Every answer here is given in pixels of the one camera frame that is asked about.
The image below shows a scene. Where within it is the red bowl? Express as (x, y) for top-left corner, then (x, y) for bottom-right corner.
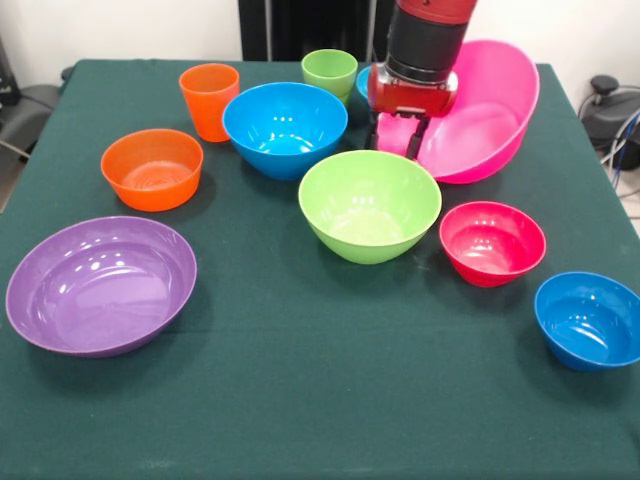
(438, 200), (548, 289)

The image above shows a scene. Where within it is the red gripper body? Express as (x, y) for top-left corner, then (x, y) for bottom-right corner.
(366, 62), (460, 119)

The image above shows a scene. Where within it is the small dark blue bowl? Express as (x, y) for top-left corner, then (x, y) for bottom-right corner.
(533, 271), (640, 373)

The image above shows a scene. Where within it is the green cup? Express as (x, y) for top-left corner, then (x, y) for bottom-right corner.
(300, 48), (359, 109)

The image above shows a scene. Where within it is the orange bowl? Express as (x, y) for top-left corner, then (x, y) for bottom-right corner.
(100, 128), (205, 213)

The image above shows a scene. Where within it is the green bowl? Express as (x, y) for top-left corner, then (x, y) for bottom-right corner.
(297, 149), (444, 266)

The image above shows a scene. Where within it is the dark green tablecloth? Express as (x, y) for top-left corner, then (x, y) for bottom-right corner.
(0, 58), (640, 480)

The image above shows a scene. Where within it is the orange cup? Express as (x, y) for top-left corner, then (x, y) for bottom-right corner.
(178, 62), (241, 144)

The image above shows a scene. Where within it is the large pink bowl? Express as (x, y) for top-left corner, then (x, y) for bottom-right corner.
(374, 39), (542, 186)

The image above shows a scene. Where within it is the black floor stand base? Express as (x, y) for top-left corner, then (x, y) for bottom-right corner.
(0, 37), (64, 156)
(579, 74), (640, 151)

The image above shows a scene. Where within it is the large light blue bowl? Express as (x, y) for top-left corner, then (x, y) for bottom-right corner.
(221, 81), (350, 182)

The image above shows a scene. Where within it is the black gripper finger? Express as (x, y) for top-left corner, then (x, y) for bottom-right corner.
(364, 111), (382, 151)
(405, 116), (432, 161)

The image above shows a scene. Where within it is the small ribbed cyan bowl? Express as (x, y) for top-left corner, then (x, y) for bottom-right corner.
(355, 64), (374, 103)

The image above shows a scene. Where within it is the purple bowl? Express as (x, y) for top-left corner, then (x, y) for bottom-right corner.
(4, 215), (199, 359)

